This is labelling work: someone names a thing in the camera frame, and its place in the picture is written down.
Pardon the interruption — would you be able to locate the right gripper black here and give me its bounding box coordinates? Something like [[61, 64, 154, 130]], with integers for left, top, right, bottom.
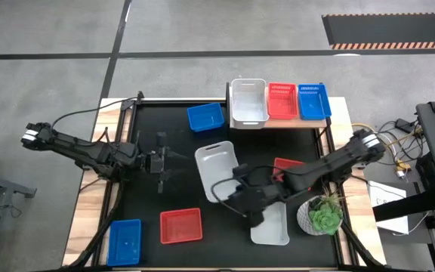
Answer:
[[225, 162, 285, 229]]

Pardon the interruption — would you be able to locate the succulent in white geometric pot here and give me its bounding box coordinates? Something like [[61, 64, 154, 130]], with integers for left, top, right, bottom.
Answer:
[[295, 187, 346, 237]]

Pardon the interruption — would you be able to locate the blue slotted plastic basket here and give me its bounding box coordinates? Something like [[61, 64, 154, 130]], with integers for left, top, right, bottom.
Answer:
[[106, 218, 142, 267], [297, 83, 333, 121], [186, 102, 225, 133]]

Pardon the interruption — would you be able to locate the yellow plug connector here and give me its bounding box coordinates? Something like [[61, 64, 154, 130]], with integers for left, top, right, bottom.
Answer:
[[393, 160, 410, 179]]

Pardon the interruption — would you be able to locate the wooden shelf with black legs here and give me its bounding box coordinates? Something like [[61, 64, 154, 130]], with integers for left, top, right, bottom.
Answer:
[[224, 81, 334, 144]]

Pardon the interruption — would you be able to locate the red slotted plastic basket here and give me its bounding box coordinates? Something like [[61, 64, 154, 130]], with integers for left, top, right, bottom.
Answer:
[[273, 157, 312, 192], [159, 207, 204, 245], [267, 82, 300, 120]]

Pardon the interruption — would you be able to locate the white plastic handled basket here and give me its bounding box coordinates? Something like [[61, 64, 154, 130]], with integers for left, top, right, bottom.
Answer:
[[230, 78, 270, 130], [250, 199, 291, 246], [193, 140, 241, 204]]

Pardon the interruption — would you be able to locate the black metal table frame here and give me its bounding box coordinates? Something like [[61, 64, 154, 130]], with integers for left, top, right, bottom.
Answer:
[[60, 89, 388, 272]]

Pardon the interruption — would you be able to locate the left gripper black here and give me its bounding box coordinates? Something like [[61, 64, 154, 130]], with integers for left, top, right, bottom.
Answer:
[[141, 131, 190, 194]]

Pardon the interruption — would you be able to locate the dark grey work desk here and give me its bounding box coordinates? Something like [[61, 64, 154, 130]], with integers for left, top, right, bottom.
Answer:
[[372, 91, 435, 224]]

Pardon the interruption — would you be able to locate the hazard striped black floor mat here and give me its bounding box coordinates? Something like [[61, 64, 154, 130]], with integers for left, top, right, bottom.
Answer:
[[322, 13, 435, 51]]

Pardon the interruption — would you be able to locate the black power adapter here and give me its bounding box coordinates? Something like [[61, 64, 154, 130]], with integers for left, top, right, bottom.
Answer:
[[395, 118, 415, 133]]

